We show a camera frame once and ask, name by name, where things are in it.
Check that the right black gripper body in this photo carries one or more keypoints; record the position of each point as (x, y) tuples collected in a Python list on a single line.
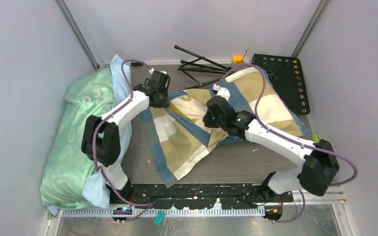
[(212, 122)]

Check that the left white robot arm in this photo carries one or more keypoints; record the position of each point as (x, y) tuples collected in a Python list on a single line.
[(101, 137)]

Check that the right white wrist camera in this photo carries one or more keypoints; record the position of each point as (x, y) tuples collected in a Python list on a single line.
[(221, 91)]

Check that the teal tape piece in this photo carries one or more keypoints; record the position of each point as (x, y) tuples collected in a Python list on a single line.
[(159, 218)]

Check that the white quilted pillow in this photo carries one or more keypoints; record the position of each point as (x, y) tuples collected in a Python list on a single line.
[(188, 108)]

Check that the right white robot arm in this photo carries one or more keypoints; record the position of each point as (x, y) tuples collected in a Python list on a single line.
[(316, 164)]

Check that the green patterned pillow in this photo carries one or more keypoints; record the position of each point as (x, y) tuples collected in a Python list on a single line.
[(68, 168)]

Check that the aluminium slotted rail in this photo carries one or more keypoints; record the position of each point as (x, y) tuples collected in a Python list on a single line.
[(334, 197)]

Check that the small black clip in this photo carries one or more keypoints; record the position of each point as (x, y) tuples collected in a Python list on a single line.
[(136, 64)]

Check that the black perforated board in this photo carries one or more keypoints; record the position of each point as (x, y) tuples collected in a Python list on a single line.
[(286, 76)]

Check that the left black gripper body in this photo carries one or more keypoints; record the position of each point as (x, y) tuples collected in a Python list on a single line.
[(163, 101)]

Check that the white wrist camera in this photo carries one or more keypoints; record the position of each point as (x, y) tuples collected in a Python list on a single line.
[(152, 71), (221, 91)]

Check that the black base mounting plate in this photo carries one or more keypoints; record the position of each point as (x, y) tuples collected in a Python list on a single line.
[(201, 196)]

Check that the orange small block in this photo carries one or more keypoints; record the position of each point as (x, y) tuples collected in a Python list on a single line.
[(237, 59)]

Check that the light blue pillow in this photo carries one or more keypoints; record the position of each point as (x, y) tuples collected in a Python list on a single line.
[(96, 189)]

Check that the blue beige checkered pillow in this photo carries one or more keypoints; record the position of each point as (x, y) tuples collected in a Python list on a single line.
[(177, 144)]

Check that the green small block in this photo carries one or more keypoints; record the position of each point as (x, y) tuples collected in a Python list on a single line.
[(315, 138)]

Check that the black folding tripod stand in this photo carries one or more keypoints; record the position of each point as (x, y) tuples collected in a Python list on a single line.
[(200, 64)]

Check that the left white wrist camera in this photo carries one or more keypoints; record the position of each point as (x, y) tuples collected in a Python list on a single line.
[(152, 71)]

